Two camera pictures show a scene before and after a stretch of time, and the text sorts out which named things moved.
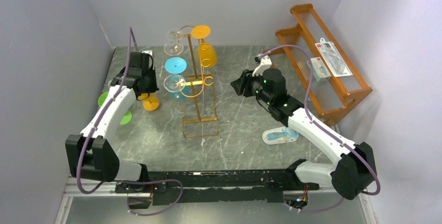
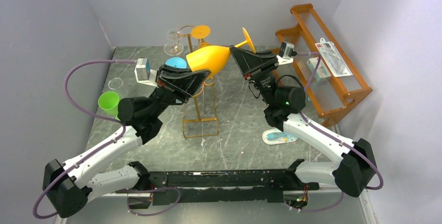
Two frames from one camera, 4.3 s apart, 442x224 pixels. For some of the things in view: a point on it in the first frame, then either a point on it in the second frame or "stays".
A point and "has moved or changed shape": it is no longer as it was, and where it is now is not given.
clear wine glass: [173, 48] stays
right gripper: [246, 84] to [260, 71]
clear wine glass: [173, 34] stays
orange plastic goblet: [150, 103] has moved or changed shape
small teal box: [319, 70] stays
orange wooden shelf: [330, 82] stays
